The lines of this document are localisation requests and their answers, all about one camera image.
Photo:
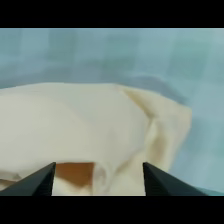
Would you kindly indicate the cream T-shirt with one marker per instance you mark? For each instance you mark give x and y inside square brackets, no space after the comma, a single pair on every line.
[73,126]

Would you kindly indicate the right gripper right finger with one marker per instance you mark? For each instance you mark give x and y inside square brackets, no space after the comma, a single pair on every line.
[160,183]

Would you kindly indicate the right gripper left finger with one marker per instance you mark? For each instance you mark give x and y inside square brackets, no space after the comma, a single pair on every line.
[40,183]

